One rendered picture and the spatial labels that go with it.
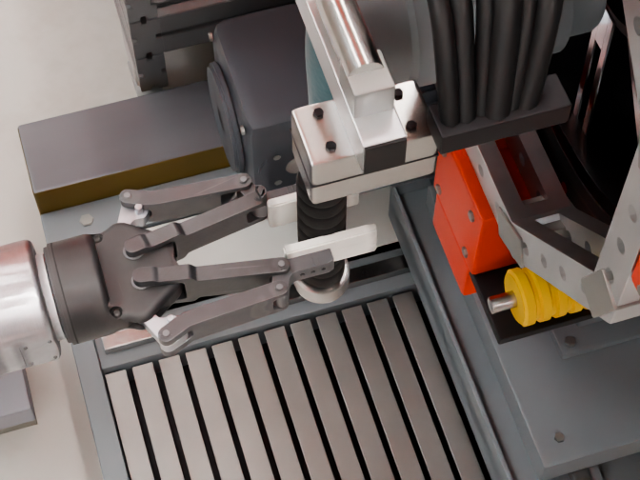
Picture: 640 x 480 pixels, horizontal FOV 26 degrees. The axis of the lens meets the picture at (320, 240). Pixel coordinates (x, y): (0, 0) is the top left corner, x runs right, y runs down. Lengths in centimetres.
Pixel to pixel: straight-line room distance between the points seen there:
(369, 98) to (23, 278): 27
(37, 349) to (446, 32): 36
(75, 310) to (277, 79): 71
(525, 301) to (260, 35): 52
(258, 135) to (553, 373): 44
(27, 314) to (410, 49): 35
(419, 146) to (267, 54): 74
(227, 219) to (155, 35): 91
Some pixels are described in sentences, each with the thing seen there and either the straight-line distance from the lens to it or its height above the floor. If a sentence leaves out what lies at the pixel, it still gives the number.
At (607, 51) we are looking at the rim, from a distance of 126.
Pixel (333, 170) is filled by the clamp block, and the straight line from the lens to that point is 92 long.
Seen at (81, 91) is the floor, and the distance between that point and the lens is 216.
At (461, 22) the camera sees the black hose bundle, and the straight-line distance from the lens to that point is 88.
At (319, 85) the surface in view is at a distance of 135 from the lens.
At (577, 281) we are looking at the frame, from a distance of 115.
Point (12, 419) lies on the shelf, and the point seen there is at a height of 44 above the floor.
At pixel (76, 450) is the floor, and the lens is 187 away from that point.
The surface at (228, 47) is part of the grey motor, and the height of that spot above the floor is 40.
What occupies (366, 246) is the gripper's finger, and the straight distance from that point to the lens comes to 102.
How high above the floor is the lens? 170
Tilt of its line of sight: 59 degrees down
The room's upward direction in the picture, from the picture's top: straight up
